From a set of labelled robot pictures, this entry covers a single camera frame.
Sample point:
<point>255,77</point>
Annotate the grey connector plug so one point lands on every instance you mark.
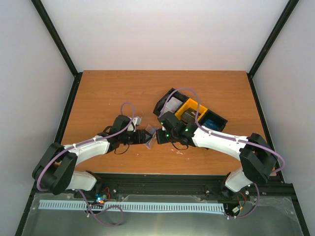
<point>236,210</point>

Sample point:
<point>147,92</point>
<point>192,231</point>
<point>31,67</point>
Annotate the black bin right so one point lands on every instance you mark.
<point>220,121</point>

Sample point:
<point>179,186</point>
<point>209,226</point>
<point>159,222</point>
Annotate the black bin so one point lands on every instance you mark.
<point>160,105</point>
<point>220,121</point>

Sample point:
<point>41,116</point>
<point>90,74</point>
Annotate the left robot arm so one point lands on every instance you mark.
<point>55,172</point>

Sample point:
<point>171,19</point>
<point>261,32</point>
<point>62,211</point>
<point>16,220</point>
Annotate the yellow bin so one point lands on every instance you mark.
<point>190,103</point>

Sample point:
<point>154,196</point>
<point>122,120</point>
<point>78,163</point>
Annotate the dark card stack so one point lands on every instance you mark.
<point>188,116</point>

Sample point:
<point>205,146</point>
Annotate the black bin left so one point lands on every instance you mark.
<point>160,105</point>

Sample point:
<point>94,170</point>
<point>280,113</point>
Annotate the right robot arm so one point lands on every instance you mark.
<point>256,158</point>

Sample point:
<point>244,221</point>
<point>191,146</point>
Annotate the white card stack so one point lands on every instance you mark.
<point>172,105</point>

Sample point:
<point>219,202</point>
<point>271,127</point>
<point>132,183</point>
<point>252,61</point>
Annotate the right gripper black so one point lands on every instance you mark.
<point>161,139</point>

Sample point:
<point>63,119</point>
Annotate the blue card stack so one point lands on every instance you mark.
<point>211,125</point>

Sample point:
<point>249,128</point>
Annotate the right black frame post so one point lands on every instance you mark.
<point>277,28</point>

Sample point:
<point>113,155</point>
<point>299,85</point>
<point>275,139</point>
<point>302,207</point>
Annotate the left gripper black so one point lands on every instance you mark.
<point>141,138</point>

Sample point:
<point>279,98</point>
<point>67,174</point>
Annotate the pink card holder wallet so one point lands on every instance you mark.
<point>151,139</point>

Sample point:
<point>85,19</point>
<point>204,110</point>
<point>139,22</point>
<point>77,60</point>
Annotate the light blue cable duct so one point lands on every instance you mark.
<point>137,207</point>

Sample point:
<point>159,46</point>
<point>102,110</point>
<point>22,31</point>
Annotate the small electronics board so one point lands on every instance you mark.
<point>102,197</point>

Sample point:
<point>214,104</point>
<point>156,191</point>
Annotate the left black frame post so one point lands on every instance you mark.
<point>42,12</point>

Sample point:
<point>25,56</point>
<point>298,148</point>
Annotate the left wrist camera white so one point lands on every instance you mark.
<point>136,121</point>

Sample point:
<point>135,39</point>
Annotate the black aluminium rail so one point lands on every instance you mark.
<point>207,187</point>

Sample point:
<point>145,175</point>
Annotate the black frame post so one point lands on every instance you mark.
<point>42,12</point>
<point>277,28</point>

